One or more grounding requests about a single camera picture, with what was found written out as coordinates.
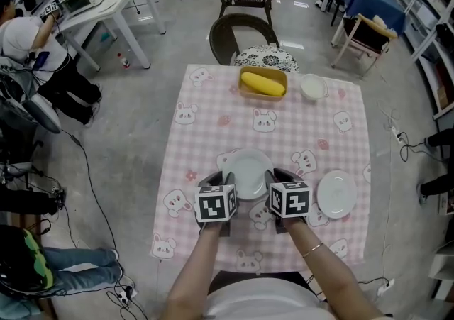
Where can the white power strip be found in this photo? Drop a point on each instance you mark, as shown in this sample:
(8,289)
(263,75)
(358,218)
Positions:
(396,134)
(386,286)

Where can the small bottle red cap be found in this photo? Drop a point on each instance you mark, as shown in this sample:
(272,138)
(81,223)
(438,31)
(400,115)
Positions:
(123,60)

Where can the teal plastic item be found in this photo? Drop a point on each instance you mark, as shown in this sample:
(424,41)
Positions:
(104,37)

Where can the person's white shirt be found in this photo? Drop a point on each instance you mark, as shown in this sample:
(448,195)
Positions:
(266,301)

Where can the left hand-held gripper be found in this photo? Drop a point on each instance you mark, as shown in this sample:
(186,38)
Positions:
(214,205)

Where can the tan rectangular basket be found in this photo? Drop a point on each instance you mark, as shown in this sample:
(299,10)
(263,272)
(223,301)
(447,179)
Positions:
(256,96)

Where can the white box orange inside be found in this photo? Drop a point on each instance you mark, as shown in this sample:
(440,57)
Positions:
(446,203)

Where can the dark wicker chair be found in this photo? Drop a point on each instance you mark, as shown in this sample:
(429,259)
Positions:
(221,38)

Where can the yellow corn cob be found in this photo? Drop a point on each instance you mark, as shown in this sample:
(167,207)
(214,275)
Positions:
(262,83)

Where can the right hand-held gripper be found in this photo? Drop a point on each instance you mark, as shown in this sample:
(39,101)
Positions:
(292,201)

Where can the power strip with black plugs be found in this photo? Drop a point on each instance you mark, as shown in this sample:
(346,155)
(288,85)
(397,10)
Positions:
(127,293)

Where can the white storage rack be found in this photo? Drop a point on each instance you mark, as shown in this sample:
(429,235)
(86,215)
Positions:
(436,27)

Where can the white table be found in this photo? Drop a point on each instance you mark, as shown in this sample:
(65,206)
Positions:
(117,3)

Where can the floral seat cushion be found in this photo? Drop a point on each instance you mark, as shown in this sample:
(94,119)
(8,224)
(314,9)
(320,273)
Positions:
(266,57)

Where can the person's left forearm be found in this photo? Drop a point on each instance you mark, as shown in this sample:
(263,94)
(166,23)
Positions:
(191,276)

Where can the black green shell backpack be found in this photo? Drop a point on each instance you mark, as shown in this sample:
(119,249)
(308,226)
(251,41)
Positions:
(21,262)

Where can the white bowl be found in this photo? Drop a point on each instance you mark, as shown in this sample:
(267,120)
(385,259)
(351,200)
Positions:
(313,86)

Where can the cream plush toy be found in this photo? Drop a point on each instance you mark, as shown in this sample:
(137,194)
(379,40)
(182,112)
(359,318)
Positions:
(379,21)

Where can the pink checked tablecloth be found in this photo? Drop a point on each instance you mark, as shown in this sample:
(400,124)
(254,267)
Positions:
(283,134)

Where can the wooden chair with black cushion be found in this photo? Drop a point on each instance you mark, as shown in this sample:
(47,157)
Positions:
(365,38)

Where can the person's right forearm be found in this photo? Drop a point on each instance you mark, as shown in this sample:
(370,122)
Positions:
(330,276)

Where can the person's black trousers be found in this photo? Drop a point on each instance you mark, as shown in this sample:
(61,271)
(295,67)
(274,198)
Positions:
(227,277)

